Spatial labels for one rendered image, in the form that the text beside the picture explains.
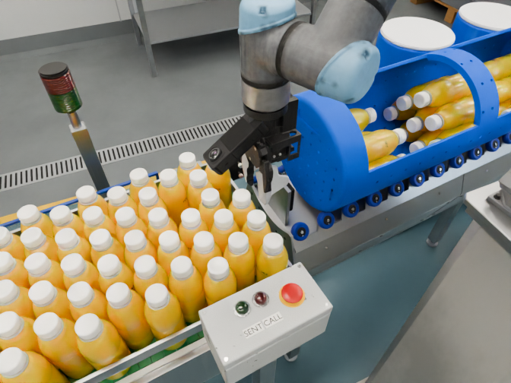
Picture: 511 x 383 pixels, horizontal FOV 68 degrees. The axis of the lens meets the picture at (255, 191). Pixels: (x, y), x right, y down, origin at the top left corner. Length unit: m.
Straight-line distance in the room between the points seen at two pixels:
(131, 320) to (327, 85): 0.53
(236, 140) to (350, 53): 0.24
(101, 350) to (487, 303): 0.75
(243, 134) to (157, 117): 2.38
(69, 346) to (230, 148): 0.44
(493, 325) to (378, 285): 1.12
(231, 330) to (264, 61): 0.41
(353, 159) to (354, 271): 1.28
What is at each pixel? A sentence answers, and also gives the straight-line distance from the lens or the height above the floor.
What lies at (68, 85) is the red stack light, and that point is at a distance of 0.98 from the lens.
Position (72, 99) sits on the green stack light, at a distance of 1.00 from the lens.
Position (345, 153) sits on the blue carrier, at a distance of 0.79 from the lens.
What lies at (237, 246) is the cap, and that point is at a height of 1.08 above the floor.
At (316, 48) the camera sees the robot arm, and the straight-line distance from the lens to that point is 0.49.
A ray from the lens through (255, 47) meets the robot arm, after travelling 0.53.
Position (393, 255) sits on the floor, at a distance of 2.15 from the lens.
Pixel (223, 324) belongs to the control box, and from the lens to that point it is 0.64.
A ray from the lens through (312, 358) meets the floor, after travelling 1.80.
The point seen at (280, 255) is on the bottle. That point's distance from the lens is 0.76.
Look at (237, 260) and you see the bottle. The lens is 0.76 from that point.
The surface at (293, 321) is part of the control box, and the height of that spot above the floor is 1.10.
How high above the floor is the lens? 1.69
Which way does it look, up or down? 47 degrees down
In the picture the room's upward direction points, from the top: straight up
